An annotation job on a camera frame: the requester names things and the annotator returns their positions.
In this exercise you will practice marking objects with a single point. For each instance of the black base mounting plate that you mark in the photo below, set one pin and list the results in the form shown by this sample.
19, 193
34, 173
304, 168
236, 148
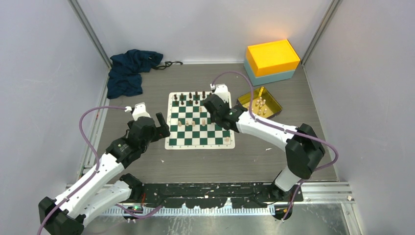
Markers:
210, 195

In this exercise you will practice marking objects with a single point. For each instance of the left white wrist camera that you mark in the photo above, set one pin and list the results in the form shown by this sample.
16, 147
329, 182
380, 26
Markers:
137, 111

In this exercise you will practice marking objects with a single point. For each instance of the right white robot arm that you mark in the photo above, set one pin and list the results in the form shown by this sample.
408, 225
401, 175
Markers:
300, 144

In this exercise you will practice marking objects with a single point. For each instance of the aluminium front rail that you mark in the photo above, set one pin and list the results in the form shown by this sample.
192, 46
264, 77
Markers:
224, 211

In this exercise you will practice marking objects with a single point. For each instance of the light blue box base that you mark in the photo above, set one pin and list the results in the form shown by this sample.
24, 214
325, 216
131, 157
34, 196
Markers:
260, 80

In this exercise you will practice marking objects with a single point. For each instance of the green white chess board mat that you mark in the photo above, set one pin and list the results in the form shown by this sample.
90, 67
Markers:
190, 124

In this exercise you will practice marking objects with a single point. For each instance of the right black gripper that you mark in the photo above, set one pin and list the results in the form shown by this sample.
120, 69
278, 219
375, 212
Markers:
213, 118

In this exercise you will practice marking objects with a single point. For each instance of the gold metal tin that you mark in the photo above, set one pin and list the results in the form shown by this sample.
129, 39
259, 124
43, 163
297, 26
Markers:
264, 104

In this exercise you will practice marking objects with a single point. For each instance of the dark blue cloth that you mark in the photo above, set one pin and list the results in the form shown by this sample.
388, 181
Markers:
125, 74

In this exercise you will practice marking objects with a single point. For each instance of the yellow box lid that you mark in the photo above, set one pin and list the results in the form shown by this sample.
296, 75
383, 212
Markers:
272, 57

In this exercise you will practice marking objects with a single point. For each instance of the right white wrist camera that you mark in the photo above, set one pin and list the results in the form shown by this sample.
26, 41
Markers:
220, 91

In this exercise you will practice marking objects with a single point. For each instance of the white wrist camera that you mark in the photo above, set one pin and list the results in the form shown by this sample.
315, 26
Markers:
220, 91
137, 111

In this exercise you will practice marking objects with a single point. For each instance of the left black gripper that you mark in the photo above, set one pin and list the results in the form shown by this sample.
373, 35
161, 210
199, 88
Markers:
161, 131

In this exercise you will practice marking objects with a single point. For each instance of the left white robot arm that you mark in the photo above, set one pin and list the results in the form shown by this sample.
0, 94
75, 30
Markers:
71, 211

